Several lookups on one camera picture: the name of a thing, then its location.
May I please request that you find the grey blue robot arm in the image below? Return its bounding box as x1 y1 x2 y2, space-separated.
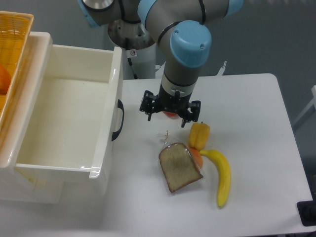
79 0 243 123

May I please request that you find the black cable on pedestal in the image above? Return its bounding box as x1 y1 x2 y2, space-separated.
125 37 138 80

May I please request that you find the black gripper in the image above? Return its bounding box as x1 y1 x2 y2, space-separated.
139 80 201 128

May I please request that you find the toast slice in plastic wrap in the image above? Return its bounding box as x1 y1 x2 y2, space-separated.
158 143 203 193

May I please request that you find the white frame at right edge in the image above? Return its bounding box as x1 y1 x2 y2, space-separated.
292 85 316 133

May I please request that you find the white drawer cabinet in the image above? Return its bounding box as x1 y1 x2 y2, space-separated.
0 32 64 203

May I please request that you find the black drawer handle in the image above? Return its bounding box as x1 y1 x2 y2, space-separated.
111 99 125 141

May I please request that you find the small orange fruit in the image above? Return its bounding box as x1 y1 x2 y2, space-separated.
189 148 203 168

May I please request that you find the red object under gripper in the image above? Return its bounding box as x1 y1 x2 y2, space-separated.
163 111 178 119

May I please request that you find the black device at table edge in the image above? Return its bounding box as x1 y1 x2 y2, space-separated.
297 200 316 227

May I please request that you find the white plastic drawer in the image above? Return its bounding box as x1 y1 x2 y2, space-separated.
15 44 124 196

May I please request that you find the orange fruit in basket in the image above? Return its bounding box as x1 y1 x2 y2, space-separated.
0 65 11 95

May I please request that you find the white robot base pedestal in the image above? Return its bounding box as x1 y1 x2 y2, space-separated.
108 19 156 79

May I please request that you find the yellow wicker basket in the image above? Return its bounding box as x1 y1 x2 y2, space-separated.
0 10 34 148

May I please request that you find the yellow bell pepper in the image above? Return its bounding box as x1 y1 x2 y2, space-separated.
188 122 210 151

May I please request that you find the yellow banana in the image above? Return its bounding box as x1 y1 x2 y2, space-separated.
199 150 231 208

